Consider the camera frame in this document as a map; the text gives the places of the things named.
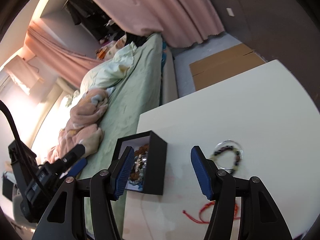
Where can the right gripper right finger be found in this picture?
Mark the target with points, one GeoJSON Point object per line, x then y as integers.
{"type": "Point", "coordinates": [260, 217]}

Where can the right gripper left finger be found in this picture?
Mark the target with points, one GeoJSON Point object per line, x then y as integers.
{"type": "Point", "coordinates": [64, 217]}

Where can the black jewelry box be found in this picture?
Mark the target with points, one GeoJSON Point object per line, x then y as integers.
{"type": "Point", "coordinates": [148, 170]}

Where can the pink fleece blanket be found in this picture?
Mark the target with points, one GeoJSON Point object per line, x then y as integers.
{"type": "Point", "coordinates": [82, 126]}

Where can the pale green pillow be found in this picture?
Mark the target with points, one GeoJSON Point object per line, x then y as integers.
{"type": "Point", "coordinates": [109, 73]}

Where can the green bed sheet mattress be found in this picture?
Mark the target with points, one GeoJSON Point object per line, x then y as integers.
{"type": "Point", "coordinates": [137, 92]}

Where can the pink curtain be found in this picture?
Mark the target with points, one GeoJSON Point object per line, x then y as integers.
{"type": "Point", "coordinates": [181, 22]}

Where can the white wall socket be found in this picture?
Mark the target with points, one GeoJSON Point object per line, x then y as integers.
{"type": "Point", "coordinates": [230, 12]}

